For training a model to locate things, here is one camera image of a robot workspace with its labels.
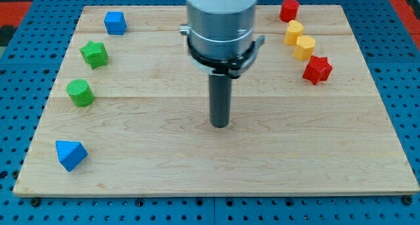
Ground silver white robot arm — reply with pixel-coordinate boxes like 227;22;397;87
180;0;265;79

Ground red star block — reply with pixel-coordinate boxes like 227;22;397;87
303;55;333;85

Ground green star block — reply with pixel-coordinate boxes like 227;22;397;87
79;41;108;70

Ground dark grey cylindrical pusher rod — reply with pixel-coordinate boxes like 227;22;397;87
209;75;232;128

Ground light wooden board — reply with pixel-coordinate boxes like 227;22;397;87
14;5;419;197

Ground yellow hexagon block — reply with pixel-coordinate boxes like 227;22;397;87
293;35;316;61

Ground yellow heart block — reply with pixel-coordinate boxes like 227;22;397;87
283;20;304;45

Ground blue cube block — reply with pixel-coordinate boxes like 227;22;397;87
104;11;127;35

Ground red cylinder block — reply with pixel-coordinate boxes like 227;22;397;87
279;0;300;22

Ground green cylinder block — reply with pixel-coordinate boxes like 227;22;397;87
66;79;95;107

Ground blue triangular prism block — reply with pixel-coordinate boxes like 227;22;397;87
55;140;88;172

